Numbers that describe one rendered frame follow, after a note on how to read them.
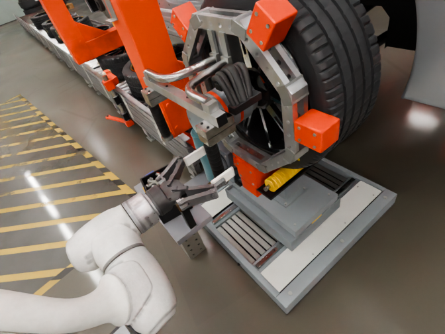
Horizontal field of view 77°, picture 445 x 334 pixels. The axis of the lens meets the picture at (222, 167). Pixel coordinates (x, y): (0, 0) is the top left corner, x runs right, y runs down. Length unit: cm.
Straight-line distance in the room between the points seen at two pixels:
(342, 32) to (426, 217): 116
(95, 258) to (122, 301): 13
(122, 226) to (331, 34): 68
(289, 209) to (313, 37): 85
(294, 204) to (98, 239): 97
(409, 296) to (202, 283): 91
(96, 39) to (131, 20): 199
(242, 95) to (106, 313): 54
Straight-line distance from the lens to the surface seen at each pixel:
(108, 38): 328
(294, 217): 136
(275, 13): 71
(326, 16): 82
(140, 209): 69
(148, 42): 130
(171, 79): 87
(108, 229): 68
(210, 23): 90
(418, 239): 166
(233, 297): 145
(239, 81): 70
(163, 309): 62
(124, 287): 60
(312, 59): 76
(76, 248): 70
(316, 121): 76
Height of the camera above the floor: 133
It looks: 42 degrees down
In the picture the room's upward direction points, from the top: 17 degrees counter-clockwise
